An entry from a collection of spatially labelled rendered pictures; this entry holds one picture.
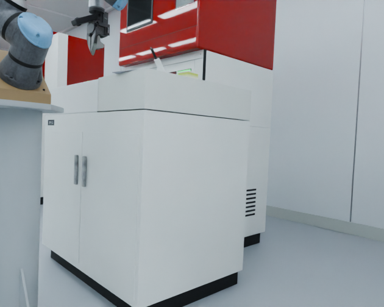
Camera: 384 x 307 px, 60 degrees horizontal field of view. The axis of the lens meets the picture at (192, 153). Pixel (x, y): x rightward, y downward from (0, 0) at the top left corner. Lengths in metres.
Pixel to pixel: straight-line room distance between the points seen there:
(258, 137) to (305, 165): 0.96
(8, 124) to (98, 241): 0.60
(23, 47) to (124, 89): 0.37
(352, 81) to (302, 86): 0.44
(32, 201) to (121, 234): 0.35
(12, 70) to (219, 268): 1.18
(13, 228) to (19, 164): 0.23
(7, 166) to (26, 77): 0.32
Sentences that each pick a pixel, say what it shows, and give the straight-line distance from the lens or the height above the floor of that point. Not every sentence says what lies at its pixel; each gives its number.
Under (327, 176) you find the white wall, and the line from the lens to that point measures 3.10.
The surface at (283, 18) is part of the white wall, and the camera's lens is 3.53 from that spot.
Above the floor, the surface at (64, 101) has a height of 0.88.
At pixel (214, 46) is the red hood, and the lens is 2.02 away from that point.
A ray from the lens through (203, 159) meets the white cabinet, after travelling 1.43.
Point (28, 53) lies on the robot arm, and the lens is 1.32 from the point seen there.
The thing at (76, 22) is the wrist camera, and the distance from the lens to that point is 1.68.
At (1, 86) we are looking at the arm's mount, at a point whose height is 0.87.
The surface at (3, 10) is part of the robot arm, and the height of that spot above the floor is 1.12.
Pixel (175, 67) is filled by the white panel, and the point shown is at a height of 1.15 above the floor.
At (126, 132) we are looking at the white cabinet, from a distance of 1.31.
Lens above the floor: 0.72
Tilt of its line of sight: 2 degrees down
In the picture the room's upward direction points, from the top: 2 degrees clockwise
